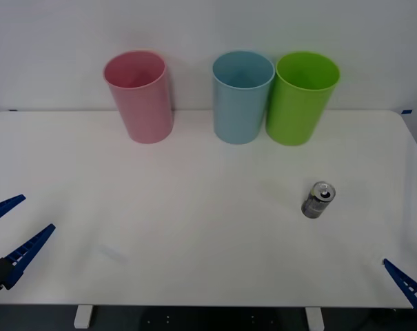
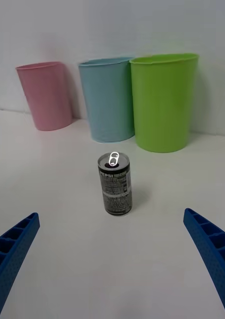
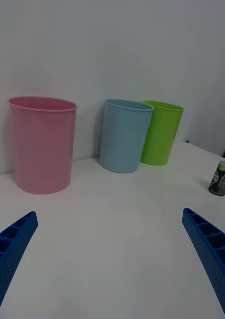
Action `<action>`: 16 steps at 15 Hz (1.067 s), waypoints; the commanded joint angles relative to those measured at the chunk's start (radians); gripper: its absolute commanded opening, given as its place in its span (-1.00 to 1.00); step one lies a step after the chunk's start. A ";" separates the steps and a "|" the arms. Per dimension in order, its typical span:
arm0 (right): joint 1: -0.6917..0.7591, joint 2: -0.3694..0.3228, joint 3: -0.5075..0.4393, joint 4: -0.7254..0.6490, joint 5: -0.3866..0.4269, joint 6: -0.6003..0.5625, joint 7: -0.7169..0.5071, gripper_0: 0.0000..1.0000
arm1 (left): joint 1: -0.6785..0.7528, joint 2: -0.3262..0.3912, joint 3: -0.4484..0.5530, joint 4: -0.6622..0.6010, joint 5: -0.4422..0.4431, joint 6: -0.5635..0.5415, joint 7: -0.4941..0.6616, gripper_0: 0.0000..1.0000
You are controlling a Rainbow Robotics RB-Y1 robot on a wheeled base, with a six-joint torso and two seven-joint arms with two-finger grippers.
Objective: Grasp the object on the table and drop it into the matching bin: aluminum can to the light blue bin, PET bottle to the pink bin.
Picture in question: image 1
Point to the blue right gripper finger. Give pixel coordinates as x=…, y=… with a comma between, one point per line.
x=409, y=288

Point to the silver and black drink can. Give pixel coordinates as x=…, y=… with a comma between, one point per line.
x=315, y=205

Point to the white table leg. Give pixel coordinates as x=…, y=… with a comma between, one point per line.
x=82, y=316
x=314, y=319

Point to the pink plastic bin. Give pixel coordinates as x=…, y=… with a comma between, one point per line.
x=142, y=110

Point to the green plastic bin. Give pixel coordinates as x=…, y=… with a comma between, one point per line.
x=294, y=113

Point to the pale blue plastic bin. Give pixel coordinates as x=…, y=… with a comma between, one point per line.
x=237, y=113

